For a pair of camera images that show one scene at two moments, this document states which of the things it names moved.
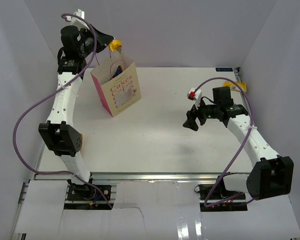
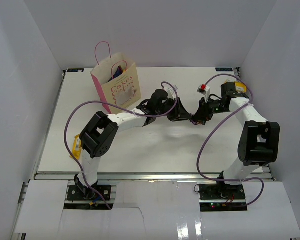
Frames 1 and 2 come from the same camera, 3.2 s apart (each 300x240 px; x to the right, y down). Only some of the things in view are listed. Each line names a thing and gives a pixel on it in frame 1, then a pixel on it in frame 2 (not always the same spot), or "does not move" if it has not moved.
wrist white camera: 193,94 to 204,90
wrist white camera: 77,19 to 171,92
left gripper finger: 103,40 to 183,114
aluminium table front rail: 144,176 does not move
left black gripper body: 88,41 to 169,106
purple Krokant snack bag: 119,70 does not move
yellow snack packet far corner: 233,87 does not move
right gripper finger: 191,116 to 200,117
